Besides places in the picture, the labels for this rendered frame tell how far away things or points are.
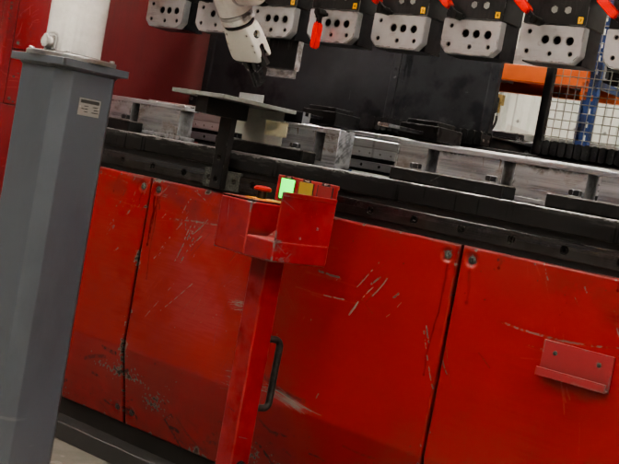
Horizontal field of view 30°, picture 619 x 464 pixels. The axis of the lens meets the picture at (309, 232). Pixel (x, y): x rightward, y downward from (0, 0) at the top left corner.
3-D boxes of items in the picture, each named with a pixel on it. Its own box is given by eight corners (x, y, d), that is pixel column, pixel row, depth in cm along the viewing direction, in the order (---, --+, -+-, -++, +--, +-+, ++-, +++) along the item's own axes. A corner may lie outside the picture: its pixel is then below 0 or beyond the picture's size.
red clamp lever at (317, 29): (307, 47, 280) (314, 6, 279) (318, 50, 283) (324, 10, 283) (312, 47, 279) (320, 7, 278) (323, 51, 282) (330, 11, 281)
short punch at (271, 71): (263, 75, 299) (270, 38, 298) (268, 75, 300) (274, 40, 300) (292, 78, 292) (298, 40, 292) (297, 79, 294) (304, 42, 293)
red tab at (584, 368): (533, 374, 226) (541, 339, 226) (539, 373, 228) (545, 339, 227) (603, 393, 217) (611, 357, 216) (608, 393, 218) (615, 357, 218)
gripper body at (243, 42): (262, 12, 279) (275, 52, 285) (232, 10, 286) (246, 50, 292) (243, 27, 275) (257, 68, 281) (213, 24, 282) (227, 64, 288)
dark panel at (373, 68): (192, 134, 387) (215, 4, 384) (196, 135, 388) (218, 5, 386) (477, 184, 315) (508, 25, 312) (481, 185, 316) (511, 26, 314)
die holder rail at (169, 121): (64, 119, 346) (70, 87, 345) (80, 121, 351) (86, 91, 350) (178, 140, 314) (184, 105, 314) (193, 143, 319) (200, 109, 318)
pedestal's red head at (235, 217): (212, 245, 255) (227, 165, 254) (266, 250, 266) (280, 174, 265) (271, 261, 241) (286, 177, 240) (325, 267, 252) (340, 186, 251)
